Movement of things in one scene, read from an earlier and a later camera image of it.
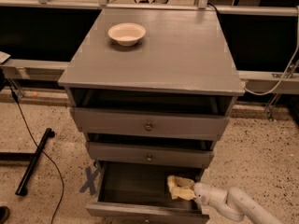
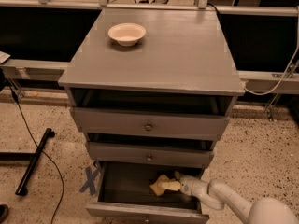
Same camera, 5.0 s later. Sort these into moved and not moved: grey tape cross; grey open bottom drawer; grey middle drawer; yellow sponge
Moved: yellow sponge
Not moved: grey open bottom drawer; grey middle drawer; grey tape cross
